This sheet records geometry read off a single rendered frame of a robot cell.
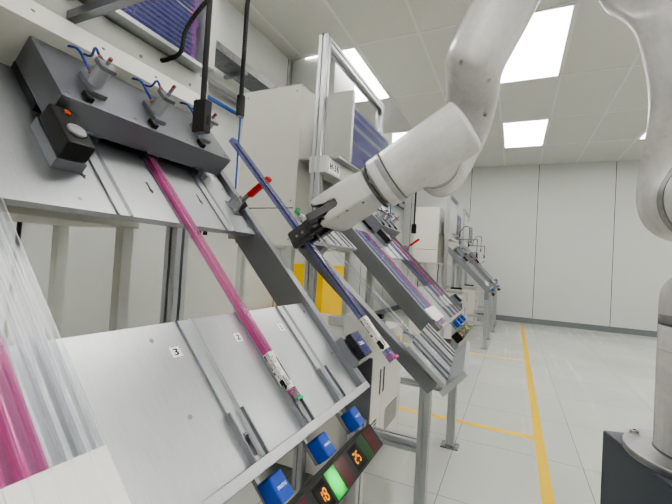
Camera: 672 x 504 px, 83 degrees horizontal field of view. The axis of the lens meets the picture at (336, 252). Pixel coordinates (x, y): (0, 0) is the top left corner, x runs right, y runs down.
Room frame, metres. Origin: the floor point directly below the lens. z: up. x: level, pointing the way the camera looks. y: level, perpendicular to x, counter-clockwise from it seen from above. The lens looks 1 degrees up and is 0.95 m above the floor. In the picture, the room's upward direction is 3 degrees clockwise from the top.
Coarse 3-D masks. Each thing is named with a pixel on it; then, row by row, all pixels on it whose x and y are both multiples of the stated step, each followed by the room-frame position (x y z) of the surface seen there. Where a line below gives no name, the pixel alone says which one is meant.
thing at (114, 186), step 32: (0, 64) 0.55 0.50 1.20; (0, 96) 0.51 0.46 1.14; (0, 128) 0.47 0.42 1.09; (0, 160) 0.44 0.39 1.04; (32, 160) 0.47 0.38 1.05; (96, 160) 0.57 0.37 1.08; (128, 160) 0.63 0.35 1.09; (160, 160) 0.72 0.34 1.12; (0, 192) 0.41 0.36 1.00; (32, 192) 0.44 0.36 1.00; (64, 192) 0.48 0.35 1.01; (96, 192) 0.52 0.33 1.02; (128, 192) 0.58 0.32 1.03; (160, 192) 0.64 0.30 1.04; (192, 192) 0.72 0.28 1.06; (224, 192) 0.83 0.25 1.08; (160, 224) 0.60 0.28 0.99; (224, 224) 0.73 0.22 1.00
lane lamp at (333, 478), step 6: (330, 468) 0.52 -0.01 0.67; (324, 474) 0.51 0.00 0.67; (330, 474) 0.51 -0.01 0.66; (336, 474) 0.52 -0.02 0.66; (330, 480) 0.51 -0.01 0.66; (336, 480) 0.52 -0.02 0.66; (342, 480) 0.52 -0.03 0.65; (330, 486) 0.50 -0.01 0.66; (336, 486) 0.51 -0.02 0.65; (342, 486) 0.52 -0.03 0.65; (336, 492) 0.50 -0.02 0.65; (342, 492) 0.51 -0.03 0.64
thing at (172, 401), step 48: (96, 336) 0.38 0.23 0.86; (144, 336) 0.43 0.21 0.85; (192, 336) 0.48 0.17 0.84; (240, 336) 0.55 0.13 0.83; (288, 336) 0.64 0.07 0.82; (96, 384) 0.35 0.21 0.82; (144, 384) 0.39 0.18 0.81; (192, 384) 0.43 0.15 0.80; (240, 384) 0.49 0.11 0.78; (336, 384) 0.65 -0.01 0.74; (144, 432) 0.36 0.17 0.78; (192, 432) 0.39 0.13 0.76; (240, 432) 0.43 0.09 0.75; (288, 432) 0.49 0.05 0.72; (144, 480) 0.33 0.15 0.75; (192, 480) 0.36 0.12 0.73
